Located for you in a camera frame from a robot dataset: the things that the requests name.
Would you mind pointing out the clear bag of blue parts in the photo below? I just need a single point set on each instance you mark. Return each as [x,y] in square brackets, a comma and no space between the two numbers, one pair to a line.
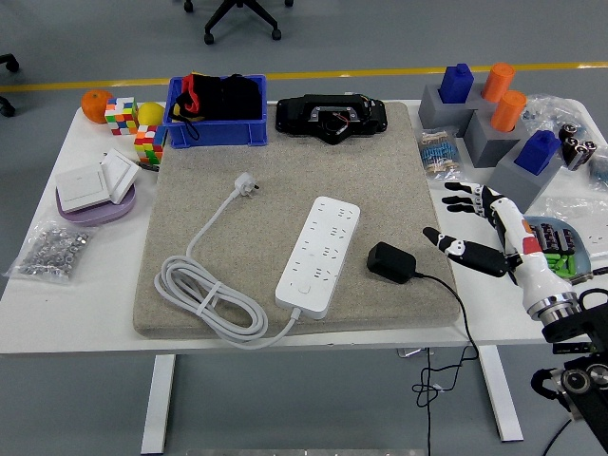
[546,111]
[601,171]

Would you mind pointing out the clear clip under table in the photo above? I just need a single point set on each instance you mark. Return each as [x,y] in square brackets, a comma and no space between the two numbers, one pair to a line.
[408,352]

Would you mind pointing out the colourful puzzle cube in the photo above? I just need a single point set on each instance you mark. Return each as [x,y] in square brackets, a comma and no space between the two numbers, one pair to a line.
[121,119]
[147,142]

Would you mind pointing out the orange cylinder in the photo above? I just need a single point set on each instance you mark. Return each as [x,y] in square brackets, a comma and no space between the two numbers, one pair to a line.
[499,83]
[508,111]

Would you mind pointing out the small green cylinder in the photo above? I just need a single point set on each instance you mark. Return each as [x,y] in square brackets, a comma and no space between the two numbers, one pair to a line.
[573,265]
[572,274]
[556,258]
[562,263]

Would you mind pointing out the clear bag of resistors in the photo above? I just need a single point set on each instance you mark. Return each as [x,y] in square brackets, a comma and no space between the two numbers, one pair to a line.
[439,157]

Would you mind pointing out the grey block with square hole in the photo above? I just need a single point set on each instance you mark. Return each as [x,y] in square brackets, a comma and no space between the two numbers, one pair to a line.
[437,116]
[513,180]

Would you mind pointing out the orange fruit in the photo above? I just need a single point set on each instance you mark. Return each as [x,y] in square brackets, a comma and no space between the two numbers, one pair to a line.
[92,107]

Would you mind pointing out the light blue plate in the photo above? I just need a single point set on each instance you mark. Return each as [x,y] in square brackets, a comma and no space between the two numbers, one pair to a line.
[582,266]

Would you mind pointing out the black desk control panel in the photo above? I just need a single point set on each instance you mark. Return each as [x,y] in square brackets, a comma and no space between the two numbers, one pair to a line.
[570,349]

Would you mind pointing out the black red fabric bundle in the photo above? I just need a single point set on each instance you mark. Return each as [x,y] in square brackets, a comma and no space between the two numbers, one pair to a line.
[228,100]

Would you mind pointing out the purple round tray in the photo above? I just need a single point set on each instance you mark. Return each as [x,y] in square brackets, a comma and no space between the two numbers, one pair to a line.
[95,217]

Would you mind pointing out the clear bag of metal nuts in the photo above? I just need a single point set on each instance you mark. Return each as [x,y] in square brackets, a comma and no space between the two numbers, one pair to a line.
[47,252]

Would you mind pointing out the white single rocker switch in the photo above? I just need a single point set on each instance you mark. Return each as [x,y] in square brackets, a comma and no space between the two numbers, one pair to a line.
[81,187]

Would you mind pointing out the grey block with round hole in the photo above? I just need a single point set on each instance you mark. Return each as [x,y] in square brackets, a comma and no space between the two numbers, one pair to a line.
[484,142]
[476,95]

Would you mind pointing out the clear plastic bag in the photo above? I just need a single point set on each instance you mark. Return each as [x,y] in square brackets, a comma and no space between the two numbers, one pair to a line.
[584,209]

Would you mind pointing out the dark brown capacitor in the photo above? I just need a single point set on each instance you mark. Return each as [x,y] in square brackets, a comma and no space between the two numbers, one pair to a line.
[572,243]
[561,240]
[547,237]

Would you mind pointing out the yellow lemon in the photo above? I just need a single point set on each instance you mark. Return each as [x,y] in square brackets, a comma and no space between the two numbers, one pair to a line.
[149,114]

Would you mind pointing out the blue plastic bin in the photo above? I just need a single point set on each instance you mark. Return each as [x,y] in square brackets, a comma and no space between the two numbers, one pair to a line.
[214,133]

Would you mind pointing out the white table leg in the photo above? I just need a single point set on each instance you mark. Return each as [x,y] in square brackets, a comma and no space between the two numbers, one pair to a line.
[503,404]
[159,404]

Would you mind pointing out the large black capacitor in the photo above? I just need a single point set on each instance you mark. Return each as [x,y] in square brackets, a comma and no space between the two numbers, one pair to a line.
[572,149]
[585,154]
[568,132]

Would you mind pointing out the blue square peg block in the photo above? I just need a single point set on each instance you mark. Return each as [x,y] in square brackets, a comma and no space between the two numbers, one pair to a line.
[537,154]
[456,85]

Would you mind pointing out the grey-brown mat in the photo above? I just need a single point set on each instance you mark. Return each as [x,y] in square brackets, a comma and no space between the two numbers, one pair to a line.
[332,166]

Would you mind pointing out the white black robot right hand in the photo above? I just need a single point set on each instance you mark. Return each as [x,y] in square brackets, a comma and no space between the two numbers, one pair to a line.
[534,280]

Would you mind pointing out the white power strip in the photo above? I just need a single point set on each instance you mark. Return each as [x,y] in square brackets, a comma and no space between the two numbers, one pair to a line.
[328,237]

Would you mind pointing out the black device housing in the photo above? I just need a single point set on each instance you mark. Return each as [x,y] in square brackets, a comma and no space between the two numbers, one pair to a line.
[294,116]

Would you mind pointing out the white double rocker switch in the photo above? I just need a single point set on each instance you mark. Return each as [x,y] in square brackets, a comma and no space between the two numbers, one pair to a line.
[119,173]

